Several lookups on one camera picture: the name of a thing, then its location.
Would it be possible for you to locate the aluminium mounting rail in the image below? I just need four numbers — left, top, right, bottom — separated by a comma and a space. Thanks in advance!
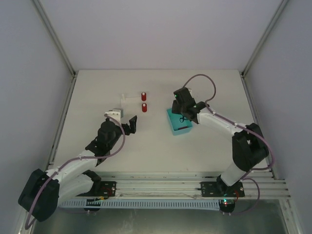
98, 171, 291, 199

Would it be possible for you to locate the slotted cable duct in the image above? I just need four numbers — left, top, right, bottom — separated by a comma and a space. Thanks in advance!
59, 198, 219, 211

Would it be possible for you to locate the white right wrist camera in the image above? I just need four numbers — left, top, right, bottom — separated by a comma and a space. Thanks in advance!
188, 88, 193, 96

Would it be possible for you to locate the teal plastic bin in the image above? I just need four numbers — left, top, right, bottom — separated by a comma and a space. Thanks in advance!
166, 108, 193, 136

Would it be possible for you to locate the white peg fixture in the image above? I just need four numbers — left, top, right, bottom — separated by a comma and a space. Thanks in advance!
120, 94, 141, 106

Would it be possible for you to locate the right aluminium corner post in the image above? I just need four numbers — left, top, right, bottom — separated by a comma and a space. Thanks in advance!
240, 0, 289, 78

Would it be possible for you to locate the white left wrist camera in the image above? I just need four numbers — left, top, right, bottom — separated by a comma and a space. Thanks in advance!
105, 108, 124, 121

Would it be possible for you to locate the aluminium corner post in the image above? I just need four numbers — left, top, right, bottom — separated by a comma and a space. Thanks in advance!
240, 0, 289, 78
31, 0, 76, 77

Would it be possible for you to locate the left aluminium corner post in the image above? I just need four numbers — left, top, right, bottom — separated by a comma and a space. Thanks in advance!
31, 0, 76, 77

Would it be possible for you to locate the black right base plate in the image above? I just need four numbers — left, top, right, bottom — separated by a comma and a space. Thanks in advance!
199, 181, 245, 197

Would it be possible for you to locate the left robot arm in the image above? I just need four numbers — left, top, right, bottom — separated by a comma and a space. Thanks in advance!
18, 114, 137, 222

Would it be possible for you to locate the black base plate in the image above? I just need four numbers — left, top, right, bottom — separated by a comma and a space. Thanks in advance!
78, 181, 117, 198
199, 181, 245, 197

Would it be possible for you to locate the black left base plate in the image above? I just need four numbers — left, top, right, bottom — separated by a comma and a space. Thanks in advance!
78, 181, 117, 198

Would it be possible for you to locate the large red spring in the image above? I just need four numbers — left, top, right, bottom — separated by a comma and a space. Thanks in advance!
141, 92, 147, 102
141, 103, 148, 113

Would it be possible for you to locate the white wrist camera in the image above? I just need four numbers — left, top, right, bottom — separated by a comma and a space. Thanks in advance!
188, 88, 193, 96
105, 108, 124, 121

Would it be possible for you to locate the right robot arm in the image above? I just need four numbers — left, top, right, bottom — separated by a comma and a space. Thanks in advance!
172, 87, 269, 195

